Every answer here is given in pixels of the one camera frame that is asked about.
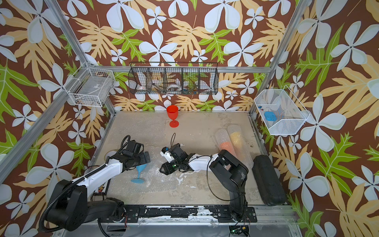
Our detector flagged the blue wine glass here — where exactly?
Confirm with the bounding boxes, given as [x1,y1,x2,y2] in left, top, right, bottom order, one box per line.
[131,164,147,184]

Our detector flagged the bubble orange glass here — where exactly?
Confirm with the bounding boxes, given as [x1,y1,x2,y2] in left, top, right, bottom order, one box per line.
[215,129,237,157]

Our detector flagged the red wine glass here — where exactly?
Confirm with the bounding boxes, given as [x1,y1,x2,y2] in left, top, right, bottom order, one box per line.
[166,105,179,128]

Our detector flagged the bubble blue glass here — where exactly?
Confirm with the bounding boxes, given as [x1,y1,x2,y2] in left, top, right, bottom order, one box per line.
[129,146,179,194]

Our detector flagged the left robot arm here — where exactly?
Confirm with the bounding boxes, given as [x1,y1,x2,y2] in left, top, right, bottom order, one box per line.
[38,139,151,233]

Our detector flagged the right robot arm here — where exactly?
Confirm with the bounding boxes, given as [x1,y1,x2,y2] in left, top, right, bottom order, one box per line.
[160,144,287,221]

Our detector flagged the bubble wrapped yellow glass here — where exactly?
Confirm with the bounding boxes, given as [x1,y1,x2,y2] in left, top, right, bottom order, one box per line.
[227,124,253,169]

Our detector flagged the yellow tape roll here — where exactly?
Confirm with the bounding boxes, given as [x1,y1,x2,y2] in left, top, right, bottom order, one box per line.
[105,151,116,159]

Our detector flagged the white tape roll in basket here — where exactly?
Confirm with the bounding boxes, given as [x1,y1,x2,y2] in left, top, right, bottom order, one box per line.
[166,84,181,91]

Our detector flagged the blue object in basket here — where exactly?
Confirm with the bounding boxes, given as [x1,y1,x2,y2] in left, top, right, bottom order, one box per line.
[264,111,277,121]

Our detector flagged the black mounting rail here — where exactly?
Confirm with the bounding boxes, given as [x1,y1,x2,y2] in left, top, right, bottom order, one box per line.
[99,205,258,223]

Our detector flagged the white wire basket left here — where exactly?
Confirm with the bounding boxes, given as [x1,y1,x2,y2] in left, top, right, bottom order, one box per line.
[66,68,115,108]

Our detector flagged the black wire basket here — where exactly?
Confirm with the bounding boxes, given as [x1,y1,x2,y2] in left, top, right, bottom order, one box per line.
[127,62,219,95]

